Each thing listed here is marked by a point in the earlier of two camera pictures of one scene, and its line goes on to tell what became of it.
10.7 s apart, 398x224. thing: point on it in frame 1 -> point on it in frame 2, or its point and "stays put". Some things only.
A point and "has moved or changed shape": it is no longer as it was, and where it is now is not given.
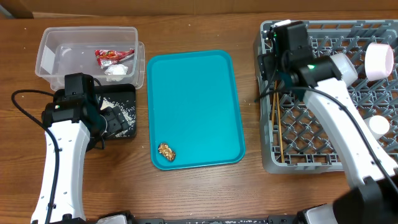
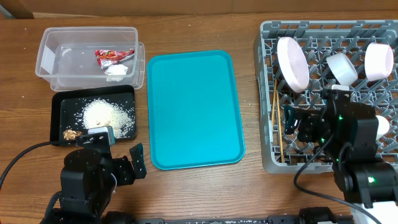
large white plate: (279, 23) has moved or changed shape
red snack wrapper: (106, 58) stays put
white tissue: (115, 72) stays put
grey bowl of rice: (349, 71) stays put
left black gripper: (118, 124) -> (127, 175)
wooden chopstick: (280, 127) stays put
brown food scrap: (166, 151) has moved or changed shape
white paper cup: (378, 124) stays put
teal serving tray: (194, 103) stays put
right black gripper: (266, 65) -> (305, 126)
